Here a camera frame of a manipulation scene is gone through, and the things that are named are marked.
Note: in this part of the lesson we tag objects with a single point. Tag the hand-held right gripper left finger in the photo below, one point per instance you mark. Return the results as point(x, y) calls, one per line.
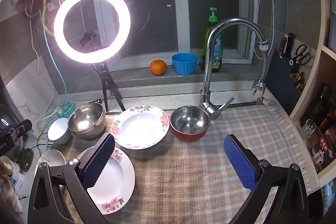
point(98, 161)

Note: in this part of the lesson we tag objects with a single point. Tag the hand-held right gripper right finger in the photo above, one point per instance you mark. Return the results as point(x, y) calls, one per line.
point(239, 163)

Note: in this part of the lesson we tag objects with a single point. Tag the floral white plate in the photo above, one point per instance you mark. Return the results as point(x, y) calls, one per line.
point(139, 127)
point(115, 176)

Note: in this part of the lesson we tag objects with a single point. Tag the large steel bowl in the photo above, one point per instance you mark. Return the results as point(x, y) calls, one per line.
point(86, 119)

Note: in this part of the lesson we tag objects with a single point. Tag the light blue ceramic bowl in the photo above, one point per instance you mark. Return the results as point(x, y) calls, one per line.
point(59, 129)

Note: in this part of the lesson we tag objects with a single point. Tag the red steel bowl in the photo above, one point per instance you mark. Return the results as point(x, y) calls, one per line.
point(189, 119)

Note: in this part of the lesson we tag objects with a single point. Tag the person's left hand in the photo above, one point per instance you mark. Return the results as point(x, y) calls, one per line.
point(9, 184)

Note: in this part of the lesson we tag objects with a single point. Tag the dark green object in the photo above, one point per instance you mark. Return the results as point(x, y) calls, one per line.
point(26, 159)

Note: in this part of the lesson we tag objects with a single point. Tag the white ceramic bowl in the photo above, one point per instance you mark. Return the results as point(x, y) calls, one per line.
point(51, 158)

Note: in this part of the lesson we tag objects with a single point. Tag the checked cloth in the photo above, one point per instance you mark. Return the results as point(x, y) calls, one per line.
point(183, 174)

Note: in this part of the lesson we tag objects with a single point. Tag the clear drinking glass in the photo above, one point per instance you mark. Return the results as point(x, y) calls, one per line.
point(308, 129)

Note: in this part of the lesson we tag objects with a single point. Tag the teal round power strip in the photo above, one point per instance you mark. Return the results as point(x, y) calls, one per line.
point(63, 82)

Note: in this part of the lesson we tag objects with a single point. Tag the black tripod stand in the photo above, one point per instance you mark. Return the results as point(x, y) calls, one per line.
point(106, 82)

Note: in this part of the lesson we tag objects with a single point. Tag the dark printed box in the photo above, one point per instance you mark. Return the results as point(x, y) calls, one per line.
point(324, 150)

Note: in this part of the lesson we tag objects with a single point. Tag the dark knife block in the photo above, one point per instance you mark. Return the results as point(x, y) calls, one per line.
point(281, 87)

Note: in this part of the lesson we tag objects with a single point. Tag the dark bottles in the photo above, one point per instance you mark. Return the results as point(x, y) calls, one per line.
point(323, 106)

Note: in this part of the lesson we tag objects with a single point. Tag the green dish soap bottle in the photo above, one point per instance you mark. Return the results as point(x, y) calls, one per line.
point(218, 56)

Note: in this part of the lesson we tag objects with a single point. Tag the orange fruit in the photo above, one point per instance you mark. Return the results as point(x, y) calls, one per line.
point(158, 67)

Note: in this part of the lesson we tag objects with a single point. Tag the chrome faucet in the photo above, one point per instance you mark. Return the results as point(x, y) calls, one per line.
point(210, 56)

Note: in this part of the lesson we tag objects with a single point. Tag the blue fluted cup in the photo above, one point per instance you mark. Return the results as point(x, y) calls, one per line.
point(184, 65)

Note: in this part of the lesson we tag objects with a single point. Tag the window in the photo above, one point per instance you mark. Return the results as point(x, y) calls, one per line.
point(181, 3)

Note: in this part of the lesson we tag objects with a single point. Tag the wooden shelf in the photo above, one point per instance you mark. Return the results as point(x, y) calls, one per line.
point(325, 16)

